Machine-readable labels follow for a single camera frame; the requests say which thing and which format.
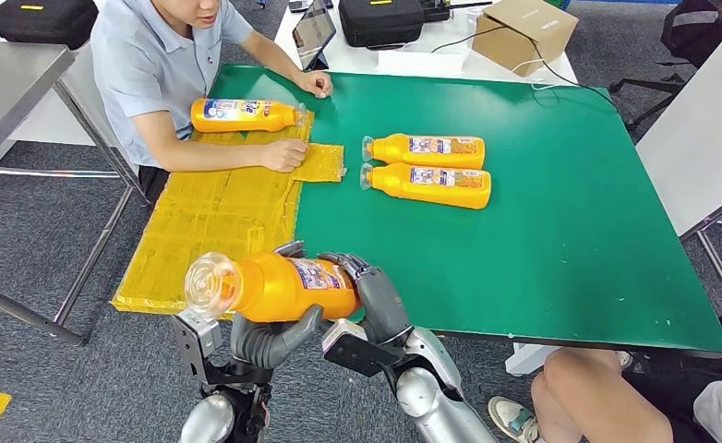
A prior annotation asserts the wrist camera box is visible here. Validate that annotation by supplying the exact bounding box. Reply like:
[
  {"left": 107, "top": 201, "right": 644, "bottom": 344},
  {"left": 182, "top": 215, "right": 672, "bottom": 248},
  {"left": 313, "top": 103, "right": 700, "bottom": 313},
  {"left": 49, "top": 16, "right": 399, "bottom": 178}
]
[
  {"left": 171, "top": 307, "right": 224, "bottom": 388},
  {"left": 320, "top": 317, "right": 399, "bottom": 378}
]

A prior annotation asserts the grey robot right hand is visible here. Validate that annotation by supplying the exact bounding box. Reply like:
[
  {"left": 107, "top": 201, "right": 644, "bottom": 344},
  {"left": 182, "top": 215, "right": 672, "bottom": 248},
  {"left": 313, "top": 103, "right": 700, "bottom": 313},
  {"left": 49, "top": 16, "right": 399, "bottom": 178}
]
[{"left": 318, "top": 251, "right": 413, "bottom": 347}]

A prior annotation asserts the black radio with antenna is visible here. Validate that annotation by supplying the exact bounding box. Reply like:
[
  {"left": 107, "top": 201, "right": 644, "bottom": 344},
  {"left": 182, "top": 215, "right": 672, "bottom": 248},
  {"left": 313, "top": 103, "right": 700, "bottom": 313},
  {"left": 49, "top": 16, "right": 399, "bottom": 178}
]
[{"left": 420, "top": 0, "right": 495, "bottom": 24}]

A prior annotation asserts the white cable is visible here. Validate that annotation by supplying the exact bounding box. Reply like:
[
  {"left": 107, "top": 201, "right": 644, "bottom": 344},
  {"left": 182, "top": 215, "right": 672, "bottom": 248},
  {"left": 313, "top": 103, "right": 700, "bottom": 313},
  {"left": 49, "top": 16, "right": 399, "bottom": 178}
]
[{"left": 511, "top": 57, "right": 561, "bottom": 91}]

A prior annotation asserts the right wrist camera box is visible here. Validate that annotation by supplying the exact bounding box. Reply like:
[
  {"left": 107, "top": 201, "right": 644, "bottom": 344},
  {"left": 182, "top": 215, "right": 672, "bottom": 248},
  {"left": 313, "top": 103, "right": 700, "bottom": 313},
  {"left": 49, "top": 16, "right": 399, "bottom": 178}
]
[{"left": 320, "top": 317, "right": 399, "bottom": 378}]

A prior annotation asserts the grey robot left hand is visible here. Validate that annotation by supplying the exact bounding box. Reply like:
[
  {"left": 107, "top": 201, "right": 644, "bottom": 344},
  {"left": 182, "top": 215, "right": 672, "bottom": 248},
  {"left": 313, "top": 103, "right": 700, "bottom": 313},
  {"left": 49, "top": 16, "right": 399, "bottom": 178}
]
[{"left": 229, "top": 240, "right": 326, "bottom": 372}]

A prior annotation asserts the black cable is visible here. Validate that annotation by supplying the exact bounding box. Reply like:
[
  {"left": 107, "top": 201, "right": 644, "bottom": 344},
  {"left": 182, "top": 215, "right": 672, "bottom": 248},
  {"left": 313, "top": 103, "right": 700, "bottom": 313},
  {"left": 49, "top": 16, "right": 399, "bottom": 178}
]
[{"left": 431, "top": 24, "right": 613, "bottom": 105}]

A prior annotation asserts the black case with yellow label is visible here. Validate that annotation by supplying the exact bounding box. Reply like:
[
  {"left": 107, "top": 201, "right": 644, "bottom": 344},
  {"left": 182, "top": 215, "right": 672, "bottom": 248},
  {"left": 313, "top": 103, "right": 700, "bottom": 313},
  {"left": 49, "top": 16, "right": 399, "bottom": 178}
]
[
  {"left": 0, "top": 0, "right": 99, "bottom": 52},
  {"left": 338, "top": 0, "right": 427, "bottom": 49}
]

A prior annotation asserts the yellow taped cardboard sheet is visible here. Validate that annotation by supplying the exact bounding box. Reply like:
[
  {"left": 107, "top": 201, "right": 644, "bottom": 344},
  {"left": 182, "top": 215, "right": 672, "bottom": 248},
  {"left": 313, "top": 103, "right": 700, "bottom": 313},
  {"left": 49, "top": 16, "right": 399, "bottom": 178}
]
[{"left": 112, "top": 110, "right": 317, "bottom": 319}]

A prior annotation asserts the grey steel table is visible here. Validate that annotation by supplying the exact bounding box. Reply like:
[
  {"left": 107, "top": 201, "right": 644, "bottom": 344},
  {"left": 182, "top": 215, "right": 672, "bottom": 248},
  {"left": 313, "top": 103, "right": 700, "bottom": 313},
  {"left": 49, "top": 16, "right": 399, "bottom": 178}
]
[{"left": 0, "top": 41, "right": 151, "bottom": 347}]

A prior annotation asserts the orange detergent bottle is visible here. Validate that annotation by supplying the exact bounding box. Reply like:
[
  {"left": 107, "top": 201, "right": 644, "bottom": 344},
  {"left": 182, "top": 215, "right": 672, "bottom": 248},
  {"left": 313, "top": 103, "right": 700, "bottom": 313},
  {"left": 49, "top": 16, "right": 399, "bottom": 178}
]
[
  {"left": 183, "top": 251, "right": 362, "bottom": 323},
  {"left": 189, "top": 97, "right": 307, "bottom": 135},
  {"left": 359, "top": 162, "right": 494, "bottom": 211},
  {"left": 360, "top": 133, "right": 487, "bottom": 171}
]

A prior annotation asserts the white table with metal legs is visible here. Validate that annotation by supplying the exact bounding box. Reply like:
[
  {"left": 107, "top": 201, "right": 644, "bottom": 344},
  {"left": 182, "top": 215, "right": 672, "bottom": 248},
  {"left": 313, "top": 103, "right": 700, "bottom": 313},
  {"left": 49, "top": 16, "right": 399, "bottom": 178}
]
[{"left": 634, "top": 13, "right": 722, "bottom": 313}]

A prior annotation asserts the brown cardboard box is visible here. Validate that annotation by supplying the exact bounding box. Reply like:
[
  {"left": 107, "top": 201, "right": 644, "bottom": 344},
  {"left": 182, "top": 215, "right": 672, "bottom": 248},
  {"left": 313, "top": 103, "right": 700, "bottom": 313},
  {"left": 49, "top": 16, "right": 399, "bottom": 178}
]
[{"left": 472, "top": 0, "right": 581, "bottom": 78}]

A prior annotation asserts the black office chair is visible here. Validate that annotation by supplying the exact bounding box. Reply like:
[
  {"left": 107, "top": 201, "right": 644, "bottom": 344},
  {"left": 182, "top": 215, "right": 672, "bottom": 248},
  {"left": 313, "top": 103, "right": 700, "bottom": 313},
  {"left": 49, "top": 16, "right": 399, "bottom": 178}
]
[{"left": 608, "top": 0, "right": 722, "bottom": 135}]

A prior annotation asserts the white table leg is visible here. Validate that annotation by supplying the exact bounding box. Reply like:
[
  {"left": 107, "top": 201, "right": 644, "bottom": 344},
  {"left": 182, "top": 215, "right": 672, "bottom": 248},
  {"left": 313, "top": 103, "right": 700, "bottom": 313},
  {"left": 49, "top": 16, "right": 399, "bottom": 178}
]
[{"left": 505, "top": 341, "right": 548, "bottom": 377}]

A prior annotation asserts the small yellow taped piece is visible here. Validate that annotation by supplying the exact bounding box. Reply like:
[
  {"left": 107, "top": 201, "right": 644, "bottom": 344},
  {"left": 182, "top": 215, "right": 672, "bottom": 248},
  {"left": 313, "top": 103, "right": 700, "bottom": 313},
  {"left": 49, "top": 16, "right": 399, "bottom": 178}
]
[{"left": 290, "top": 142, "right": 345, "bottom": 184}]

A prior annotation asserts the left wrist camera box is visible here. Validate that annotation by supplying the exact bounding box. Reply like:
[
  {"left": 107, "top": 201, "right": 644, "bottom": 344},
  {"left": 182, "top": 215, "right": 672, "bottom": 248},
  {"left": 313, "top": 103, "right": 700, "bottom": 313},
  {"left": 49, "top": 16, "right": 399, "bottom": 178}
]
[{"left": 171, "top": 307, "right": 224, "bottom": 388}]

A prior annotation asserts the black tablet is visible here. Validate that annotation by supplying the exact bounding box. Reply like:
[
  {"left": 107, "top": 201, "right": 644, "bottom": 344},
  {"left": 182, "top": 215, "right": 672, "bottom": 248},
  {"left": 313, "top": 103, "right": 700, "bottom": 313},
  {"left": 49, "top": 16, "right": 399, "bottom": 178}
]
[{"left": 292, "top": 0, "right": 338, "bottom": 71}]

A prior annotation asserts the person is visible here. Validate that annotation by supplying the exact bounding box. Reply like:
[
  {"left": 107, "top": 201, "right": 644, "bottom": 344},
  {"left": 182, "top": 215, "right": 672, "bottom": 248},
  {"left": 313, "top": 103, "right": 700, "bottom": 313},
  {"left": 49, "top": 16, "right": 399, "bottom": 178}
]
[
  {"left": 90, "top": 0, "right": 334, "bottom": 206},
  {"left": 487, "top": 347, "right": 722, "bottom": 443}
]

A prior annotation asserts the green table mat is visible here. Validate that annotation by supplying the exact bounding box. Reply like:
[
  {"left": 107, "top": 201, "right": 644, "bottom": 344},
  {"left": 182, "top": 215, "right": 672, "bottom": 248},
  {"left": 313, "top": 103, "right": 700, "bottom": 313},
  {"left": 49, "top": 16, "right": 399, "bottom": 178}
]
[{"left": 206, "top": 64, "right": 722, "bottom": 356}]

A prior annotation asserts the person's right hand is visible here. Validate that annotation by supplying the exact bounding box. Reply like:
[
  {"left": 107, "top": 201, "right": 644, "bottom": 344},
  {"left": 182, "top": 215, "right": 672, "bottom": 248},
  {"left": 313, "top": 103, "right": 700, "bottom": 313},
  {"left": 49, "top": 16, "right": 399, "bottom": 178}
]
[{"left": 257, "top": 138, "right": 309, "bottom": 174}]

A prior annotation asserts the person's left hand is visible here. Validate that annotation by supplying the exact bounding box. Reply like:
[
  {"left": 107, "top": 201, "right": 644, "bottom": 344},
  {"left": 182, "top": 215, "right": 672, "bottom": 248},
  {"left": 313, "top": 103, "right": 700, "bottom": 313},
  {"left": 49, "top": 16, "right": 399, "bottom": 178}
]
[{"left": 294, "top": 70, "right": 334, "bottom": 99}]

